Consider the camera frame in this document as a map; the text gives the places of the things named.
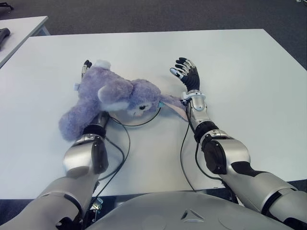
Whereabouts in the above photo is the white plate with black rim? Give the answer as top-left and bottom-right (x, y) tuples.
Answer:
(109, 107), (162, 127)

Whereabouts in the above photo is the grey robot torso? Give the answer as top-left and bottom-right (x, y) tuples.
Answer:
(85, 191), (295, 230)

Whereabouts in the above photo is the purple plush bunny doll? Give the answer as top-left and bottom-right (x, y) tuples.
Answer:
(59, 59), (189, 141)

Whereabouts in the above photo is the metal table clamp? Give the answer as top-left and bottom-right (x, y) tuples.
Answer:
(91, 197), (104, 216)

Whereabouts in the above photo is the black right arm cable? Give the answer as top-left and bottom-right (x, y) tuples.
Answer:
(179, 100), (216, 192)

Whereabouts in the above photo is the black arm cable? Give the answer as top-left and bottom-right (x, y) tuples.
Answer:
(92, 115), (131, 197)
(179, 100), (216, 192)

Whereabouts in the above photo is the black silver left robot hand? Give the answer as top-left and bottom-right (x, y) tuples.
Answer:
(80, 59), (93, 81)

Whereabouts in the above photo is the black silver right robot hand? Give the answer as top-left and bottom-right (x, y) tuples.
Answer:
(169, 57), (201, 93)

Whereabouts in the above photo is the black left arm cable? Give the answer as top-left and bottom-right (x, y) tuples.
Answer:
(92, 115), (131, 197)

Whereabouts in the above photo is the dark grey handheld device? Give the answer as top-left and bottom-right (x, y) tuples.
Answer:
(0, 28), (11, 51)

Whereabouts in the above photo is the white side table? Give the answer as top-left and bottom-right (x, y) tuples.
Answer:
(0, 16), (50, 69)

